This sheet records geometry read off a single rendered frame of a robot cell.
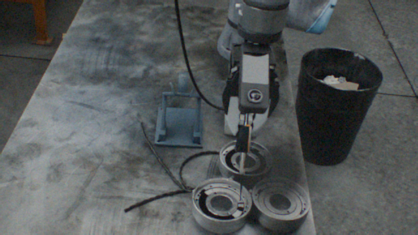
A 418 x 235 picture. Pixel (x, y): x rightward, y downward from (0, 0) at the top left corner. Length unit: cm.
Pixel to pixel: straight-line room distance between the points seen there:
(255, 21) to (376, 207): 156
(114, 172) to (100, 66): 38
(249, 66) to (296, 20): 51
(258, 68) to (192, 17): 79
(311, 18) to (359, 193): 115
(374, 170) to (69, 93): 156
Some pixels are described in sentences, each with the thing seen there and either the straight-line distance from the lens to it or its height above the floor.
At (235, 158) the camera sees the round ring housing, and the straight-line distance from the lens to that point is 102.
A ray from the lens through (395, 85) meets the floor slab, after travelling 307.
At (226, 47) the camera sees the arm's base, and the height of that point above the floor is 83.
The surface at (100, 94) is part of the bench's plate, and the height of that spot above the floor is 80.
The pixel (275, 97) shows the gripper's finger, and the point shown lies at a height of 102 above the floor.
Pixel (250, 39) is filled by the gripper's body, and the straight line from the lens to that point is 81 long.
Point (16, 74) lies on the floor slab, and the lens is 281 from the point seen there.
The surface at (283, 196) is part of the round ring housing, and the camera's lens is 98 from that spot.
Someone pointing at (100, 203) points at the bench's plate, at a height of 80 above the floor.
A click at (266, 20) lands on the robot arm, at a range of 79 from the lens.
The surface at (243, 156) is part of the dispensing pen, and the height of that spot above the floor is 90.
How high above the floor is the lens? 150
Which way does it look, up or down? 37 degrees down
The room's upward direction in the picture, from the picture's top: 7 degrees clockwise
